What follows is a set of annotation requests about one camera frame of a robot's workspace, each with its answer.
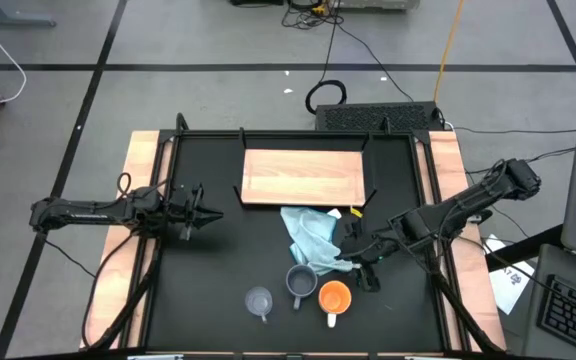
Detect white paper sheet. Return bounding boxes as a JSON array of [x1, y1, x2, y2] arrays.
[[482, 233, 537, 316]]

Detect black aluminium table frame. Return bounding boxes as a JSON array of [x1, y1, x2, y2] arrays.
[[80, 112, 508, 360]]

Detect light blue cloth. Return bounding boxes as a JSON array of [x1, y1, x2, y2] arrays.
[[280, 206, 363, 277]]

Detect black keyboard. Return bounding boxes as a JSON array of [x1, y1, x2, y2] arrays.
[[537, 273, 576, 359]]

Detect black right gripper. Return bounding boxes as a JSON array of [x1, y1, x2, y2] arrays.
[[340, 219, 400, 294]]

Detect grey table leg foot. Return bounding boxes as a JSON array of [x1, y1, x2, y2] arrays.
[[0, 0, 57, 29]]

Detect orange mug white handle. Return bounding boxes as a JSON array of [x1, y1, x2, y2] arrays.
[[317, 279, 353, 329]]

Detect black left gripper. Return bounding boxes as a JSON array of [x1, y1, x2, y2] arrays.
[[167, 182, 224, 242]]

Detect tangled black cables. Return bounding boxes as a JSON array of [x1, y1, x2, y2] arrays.
[[280, 0, 345, 30]]

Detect grey mug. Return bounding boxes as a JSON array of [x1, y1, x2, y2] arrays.
[[285, 263, 319, 311]]

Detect grey desk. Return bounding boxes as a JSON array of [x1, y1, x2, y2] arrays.
[[520, 243, 576, 360]]

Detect grey equipment case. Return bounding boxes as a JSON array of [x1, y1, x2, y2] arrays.
[[335, 0, 422, 11]]

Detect thin black cable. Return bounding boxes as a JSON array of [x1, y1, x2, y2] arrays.
[[450, 125, 576, 136], [337, 22, 415, 103], [526, 147, 576, 164]]

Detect yellow cable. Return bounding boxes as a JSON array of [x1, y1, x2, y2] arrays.
[[432, 0, 465, 104]]

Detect wooden shelf black metal frame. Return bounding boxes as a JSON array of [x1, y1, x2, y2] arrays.
[[232, 127, 378, 211]]

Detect coiled black cable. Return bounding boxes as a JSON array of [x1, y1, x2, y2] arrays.
[[304, 12, 348, 115]]

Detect black desk leg bar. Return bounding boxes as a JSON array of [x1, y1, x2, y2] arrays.
[[485, 224, 564, 274]]

